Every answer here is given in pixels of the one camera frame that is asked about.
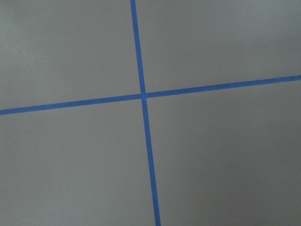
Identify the blue tape grid lines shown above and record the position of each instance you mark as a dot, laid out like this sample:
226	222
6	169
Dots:
150	112

